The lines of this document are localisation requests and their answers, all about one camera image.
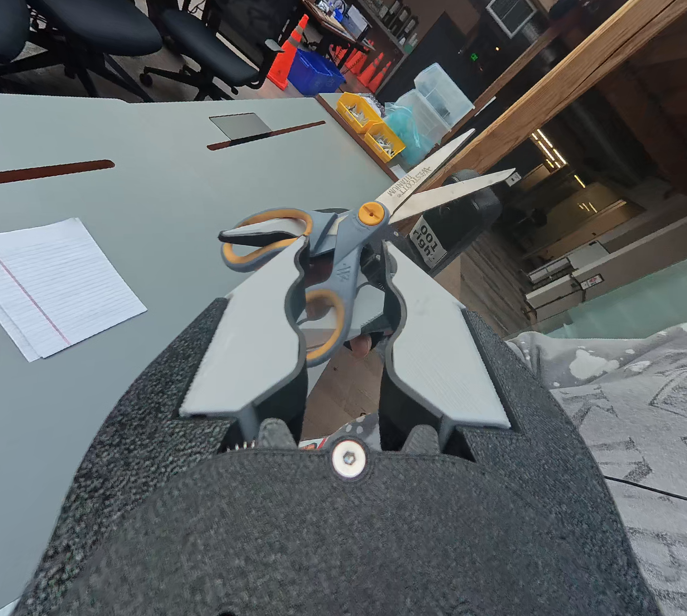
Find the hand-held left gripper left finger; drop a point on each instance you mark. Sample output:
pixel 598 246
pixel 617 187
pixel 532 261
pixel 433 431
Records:
pixel 247 353

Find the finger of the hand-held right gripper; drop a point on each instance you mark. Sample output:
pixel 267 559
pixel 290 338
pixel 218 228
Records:
pixel 263 235
pixel 370 310

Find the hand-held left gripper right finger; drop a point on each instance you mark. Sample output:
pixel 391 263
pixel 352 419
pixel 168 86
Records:
pixel 445 364

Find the grey and yellow scissors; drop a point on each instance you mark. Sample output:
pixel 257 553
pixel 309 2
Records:
pixel 343 272

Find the stack of lined paper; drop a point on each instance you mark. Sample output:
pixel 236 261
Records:
pixel 59 283

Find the person's right hand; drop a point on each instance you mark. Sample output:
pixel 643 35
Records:
pixel 364 345

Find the teal plastic bag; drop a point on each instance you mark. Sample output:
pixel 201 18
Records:
pixel 413 130

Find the clear storage bins stack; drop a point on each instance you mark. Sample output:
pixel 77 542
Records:
pixel 440 90

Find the blue recycling bin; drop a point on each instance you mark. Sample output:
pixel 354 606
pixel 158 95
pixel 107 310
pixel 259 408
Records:
pixel 316 71

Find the orange traffic cone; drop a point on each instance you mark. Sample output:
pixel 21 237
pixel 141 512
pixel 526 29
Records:
pixel 287 58
pixel 375 68
pixel 354 60

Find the person's grey splattered sweatshirt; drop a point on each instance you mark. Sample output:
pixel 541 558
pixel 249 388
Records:
pixel 617 439

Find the black mesh office chair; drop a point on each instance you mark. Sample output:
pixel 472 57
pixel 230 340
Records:
pixel 225 47

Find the wooden post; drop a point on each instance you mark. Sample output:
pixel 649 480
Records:
pixel 590 68

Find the wall vent grille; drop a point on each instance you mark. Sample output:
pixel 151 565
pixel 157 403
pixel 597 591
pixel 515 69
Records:
pixel 511 7

